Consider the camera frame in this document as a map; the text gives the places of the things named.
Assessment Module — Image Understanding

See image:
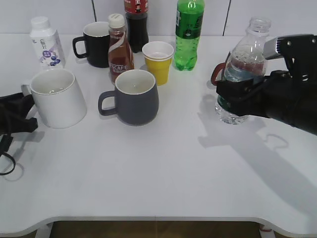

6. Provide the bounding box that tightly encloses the green soda bottle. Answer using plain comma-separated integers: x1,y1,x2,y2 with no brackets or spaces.
174,0,205,71

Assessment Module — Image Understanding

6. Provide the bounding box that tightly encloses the white ceramic mug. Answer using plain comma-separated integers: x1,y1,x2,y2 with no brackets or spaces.
21,68,87,129

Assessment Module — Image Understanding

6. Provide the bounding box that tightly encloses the grey ceramic mug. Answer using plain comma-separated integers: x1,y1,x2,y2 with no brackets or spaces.
98,69,159,126

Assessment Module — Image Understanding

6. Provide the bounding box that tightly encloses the clear water bottle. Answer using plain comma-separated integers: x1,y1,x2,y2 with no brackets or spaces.
215,17,271,125

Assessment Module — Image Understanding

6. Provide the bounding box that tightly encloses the red ceramic mug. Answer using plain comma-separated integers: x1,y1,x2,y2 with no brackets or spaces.
211,62,225,86

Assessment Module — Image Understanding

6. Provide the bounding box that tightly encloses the yellow paper cup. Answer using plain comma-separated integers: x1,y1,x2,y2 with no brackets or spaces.
142,41,174,86

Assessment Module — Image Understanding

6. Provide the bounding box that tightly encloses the white yogurt drink bottle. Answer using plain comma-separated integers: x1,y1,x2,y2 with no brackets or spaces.
30,16,65,69

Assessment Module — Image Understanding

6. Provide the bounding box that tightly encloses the Nescafe coffee bottle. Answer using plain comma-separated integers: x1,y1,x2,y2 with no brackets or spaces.
108,13,134,84

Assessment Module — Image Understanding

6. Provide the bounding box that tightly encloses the black ceramic mug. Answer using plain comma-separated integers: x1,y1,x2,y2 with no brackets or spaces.
72,21,110,68

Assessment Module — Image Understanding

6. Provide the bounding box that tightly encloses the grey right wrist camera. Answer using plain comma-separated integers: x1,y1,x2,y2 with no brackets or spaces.
263,36,284,60

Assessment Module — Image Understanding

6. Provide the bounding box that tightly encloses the dark cola bottle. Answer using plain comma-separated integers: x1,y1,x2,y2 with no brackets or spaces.
124,0,149,53

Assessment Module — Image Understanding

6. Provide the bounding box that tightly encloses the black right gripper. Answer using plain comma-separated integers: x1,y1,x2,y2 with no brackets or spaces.
216,34,317,134

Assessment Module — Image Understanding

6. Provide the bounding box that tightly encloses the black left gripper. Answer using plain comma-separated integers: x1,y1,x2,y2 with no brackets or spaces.
0,92,38,135

